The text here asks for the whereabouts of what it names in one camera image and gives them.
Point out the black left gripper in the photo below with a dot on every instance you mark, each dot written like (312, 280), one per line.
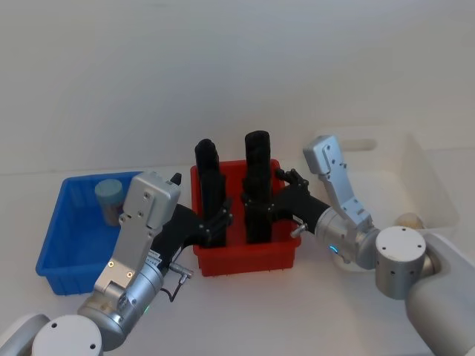
(182, 227)

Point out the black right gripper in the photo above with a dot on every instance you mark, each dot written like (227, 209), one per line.
(297, 205)

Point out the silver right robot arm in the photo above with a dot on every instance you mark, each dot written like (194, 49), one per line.
(401, 256)

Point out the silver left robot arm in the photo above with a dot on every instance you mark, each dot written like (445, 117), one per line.
(143, 207)

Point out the tall black object narrow top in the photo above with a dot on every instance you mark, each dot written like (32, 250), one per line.
(208, 174)

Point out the tall black object round top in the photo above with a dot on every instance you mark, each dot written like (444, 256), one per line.
(258, 163)

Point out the red plastic bin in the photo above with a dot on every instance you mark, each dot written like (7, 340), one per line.
(245, 259)

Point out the pale blue cylindrical cup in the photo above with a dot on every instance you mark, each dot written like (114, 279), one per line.
(107, 196)

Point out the beige round object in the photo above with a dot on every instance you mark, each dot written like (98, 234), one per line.
(410, 221)

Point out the blue plastic bin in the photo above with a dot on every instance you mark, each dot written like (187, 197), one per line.
(67, 237)

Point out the white plastic bin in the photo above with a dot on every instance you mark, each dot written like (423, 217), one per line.
(415, 178)

